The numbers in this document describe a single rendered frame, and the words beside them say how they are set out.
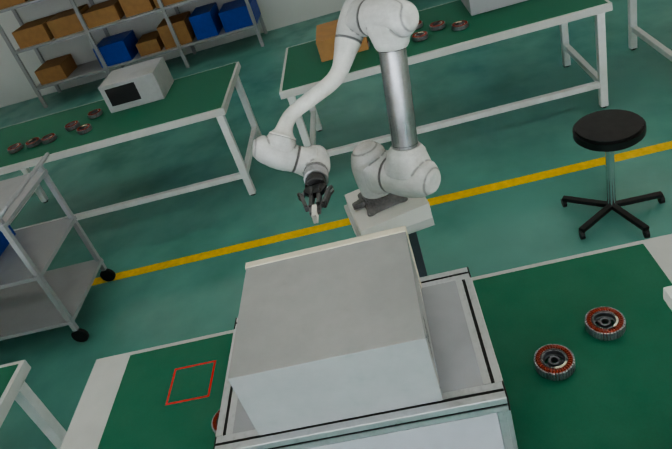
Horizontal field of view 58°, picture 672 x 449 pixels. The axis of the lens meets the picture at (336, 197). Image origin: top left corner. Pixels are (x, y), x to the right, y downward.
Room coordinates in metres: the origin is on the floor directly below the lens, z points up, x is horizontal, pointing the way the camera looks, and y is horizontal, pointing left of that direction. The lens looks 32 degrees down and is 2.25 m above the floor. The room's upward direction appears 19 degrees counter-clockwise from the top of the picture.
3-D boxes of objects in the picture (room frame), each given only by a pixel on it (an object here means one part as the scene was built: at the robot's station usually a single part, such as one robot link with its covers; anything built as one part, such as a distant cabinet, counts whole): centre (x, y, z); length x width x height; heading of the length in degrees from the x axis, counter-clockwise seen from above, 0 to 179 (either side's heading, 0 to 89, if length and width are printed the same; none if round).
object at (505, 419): (0.98, -0.22, 0.91); 0.28 x 0.03 x 0.32; 171
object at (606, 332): (1.23, -0.64, 0.77); 0.11 x 0.11 x 0.04
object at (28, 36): (8.24, 2.91, 0.89); 0.42 x 0.40 x 0.21; 79
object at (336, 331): (1.11, 0.10, 1.22); 0.44 x 0.39 x 0.20; 81
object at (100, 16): (8.09, 1.98, 0.87); 0.42 x 0.40 x 0.18; 80
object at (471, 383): (1.11, 0.09, 1.09); 0.68 x 0.44 x 0.05; 81
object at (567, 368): (1.16, -0.45, 0.77); 0.11 x 0.11 x 0.04
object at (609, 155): (2.56, -1.43, 0.28); 0.54 x 0.49 x 0.56; 171
